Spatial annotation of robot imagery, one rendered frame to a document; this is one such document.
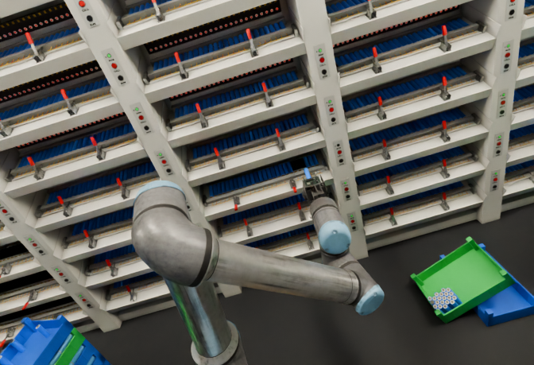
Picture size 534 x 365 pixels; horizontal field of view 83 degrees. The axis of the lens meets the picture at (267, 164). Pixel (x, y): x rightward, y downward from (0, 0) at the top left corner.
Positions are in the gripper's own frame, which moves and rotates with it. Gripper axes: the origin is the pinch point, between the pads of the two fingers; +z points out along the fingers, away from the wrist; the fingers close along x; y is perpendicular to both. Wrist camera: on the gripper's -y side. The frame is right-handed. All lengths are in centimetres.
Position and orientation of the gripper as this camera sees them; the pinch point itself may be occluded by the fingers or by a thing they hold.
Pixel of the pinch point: (310, 180)
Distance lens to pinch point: 120.2
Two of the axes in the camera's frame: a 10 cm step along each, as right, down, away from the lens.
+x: -9.6, 2.8, 0.5
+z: -1.0, -4.8, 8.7
